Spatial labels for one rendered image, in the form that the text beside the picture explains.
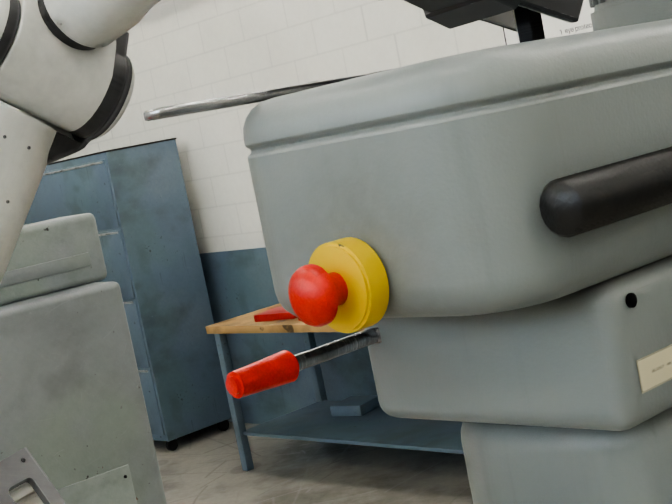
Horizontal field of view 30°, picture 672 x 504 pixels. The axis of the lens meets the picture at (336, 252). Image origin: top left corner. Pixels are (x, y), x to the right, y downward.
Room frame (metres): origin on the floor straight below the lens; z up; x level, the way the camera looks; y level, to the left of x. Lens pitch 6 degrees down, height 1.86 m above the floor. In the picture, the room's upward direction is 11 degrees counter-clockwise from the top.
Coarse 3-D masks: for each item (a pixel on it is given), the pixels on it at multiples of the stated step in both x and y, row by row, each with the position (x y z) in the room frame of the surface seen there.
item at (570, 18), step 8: (528, 0) 0.92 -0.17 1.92; (536, 0) 0.92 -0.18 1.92; (544, 0) 0.92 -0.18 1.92; (552, 0) 0.93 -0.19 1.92; (560, 0) 0.93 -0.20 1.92; (568, 0) 0.93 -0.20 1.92; (576, 0) 0.93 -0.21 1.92; (528, 8) 0.92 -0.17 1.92; (536, 8) 0.92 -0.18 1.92; (544, 8) 0.92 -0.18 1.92; (552, 8) 0.92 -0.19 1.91; (560, 8) 0.93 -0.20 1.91; (568, 8) 0.93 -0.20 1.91; (576, 8) 0.93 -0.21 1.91; (552, 16) 0.93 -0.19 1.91; (560, 16) 0.93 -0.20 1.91; (568, 16) 0.93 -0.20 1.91; (576, 16) 0.93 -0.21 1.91
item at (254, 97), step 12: (300, 84) 0.94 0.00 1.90; (312, 84) 0.94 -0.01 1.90; (324, 84) 0.95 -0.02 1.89; (228, 96) 0.89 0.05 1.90; (240, 96) 0.89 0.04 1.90; (252, 96) 0.90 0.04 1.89; (264, 96) 0.91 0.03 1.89; (276, 96) 0.92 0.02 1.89; (156, 108) 0.85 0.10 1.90; (168, 108) 0.85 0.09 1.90; (180, 108) 0.86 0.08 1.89; (192, 108) 0.86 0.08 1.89; (204, 108) 0.87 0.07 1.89; (216, 108) 0.88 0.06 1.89
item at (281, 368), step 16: (352, 336) 0.93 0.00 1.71; (368, 336) 0.94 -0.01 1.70; (288, 352) 0.89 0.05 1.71; (304, 352) 0.90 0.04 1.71; (320, 352) 0.91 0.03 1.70; (336, 352) 0.91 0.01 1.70; (240, 368) 0.86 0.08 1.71; (256, 368) 0.86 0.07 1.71; (272, 368) 0.87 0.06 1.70; (288, 368) 0.88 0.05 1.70; (304, 368) 0.90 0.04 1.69; (240, 384) 0.85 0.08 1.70; (256, 384) 0.86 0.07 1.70; (272, 384) 0.87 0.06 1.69
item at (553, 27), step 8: (584, 0) 5.96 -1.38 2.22; (584, 8) 5.97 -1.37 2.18; (592, 8) 5.94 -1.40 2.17; (544, 16) 6.15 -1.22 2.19; (584, 16) 5.97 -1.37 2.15; (544, 24) 6.16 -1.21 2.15; (552, 24) 6.12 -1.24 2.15; (560, 24) 6.08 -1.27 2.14; (568, 24) 6.05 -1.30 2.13; (576, 24) 6.01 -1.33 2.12; (584, 24) 5.98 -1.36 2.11; (504, 32) 6.35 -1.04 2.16; (512, 32) 6.31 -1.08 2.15; (544, 32) 6.16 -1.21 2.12; (552, 32) 6.13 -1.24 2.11; (560, 32) 6.09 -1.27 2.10; (568, 32) 6.06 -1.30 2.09; (576, 32) 6.02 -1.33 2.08; (584, 32) 5.99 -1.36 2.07; (504, 40) 6.35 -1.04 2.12; (512, 40) 6.32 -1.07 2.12
